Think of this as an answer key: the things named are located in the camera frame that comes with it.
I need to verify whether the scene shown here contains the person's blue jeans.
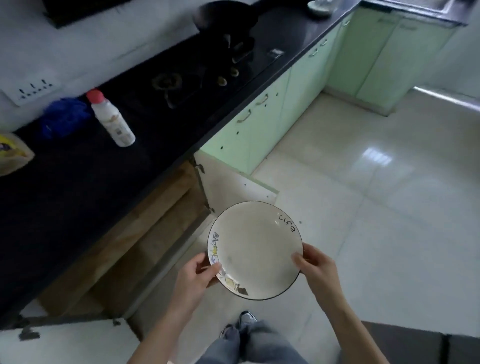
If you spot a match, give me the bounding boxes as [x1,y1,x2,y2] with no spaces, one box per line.
[196,318,308,364]

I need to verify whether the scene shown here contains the person's left forearm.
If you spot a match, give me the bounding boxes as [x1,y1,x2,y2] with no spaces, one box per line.
[127,301,202,364]

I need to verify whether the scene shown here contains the cream plate with script print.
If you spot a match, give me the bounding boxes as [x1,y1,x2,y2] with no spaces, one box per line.
[207,201,305,302]

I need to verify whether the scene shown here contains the person's right forearm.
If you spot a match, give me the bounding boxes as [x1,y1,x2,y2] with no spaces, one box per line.
[316,288,391,364]

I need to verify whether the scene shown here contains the light green cabinet door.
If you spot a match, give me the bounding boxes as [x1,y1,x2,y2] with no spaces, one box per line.
[193,149,280,218]
[0,317,145,364]

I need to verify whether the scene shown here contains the black gas stove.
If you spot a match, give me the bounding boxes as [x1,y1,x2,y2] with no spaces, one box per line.
[146,26,293,112]

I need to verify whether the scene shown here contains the clear jar gold lid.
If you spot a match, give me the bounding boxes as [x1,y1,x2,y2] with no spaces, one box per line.
[0,133,36,177]

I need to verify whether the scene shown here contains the stainless steel sink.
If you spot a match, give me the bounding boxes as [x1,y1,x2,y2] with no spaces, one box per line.
[365,0,470,23]

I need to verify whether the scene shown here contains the black wok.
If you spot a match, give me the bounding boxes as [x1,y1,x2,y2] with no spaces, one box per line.
[191,0,263,63]

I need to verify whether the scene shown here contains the small white bowl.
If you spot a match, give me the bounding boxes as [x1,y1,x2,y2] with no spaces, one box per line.
[307,0,335,18]

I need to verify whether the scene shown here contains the blue crumpled cloth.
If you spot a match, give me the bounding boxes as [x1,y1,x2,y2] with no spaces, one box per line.
[39,98,93,140]

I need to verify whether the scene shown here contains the person's right hand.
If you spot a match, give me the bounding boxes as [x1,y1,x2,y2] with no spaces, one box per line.
[291,242,340,305]

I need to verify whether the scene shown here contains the white bottle red cap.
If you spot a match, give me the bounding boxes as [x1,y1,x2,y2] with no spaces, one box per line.
[86,88,137,148]

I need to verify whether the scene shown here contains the person's left hand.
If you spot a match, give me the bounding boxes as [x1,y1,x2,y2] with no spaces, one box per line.
[170,253,224,317]

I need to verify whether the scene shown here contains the grey appliance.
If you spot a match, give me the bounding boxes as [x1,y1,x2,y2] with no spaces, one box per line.
[339,320,480,364]

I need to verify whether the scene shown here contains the light green kitchen cabinet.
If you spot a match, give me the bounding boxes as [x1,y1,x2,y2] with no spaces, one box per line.
[0,7,460,364]

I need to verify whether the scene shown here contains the black range hood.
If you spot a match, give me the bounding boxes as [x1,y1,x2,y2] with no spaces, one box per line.
[41,0,132,29]

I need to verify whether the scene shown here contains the white wall power socket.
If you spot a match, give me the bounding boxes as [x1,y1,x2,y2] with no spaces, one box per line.
[0,76,63,108]

